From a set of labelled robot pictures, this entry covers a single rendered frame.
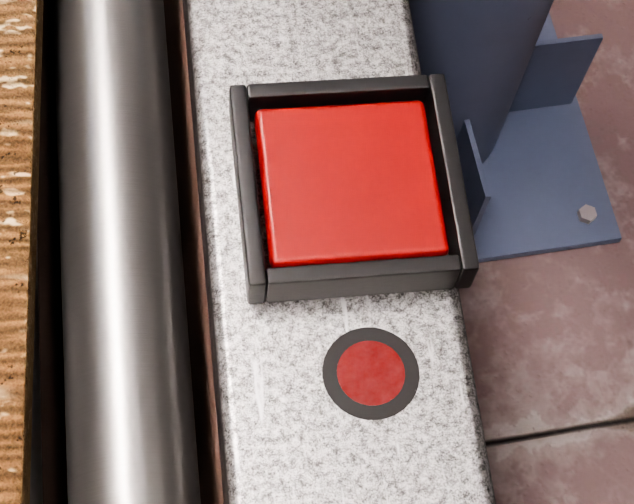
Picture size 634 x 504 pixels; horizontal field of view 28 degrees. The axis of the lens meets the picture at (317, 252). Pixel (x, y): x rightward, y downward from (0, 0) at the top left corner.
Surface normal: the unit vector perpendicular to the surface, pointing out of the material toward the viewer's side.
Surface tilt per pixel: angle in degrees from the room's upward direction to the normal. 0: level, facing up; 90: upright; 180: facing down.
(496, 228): 0
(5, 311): 0
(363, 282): 90
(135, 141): 23
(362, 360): 0
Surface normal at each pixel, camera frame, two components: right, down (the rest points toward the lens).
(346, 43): 0.07, -0.43
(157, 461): 0.45, -0.42
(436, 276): 0.11, 0.90
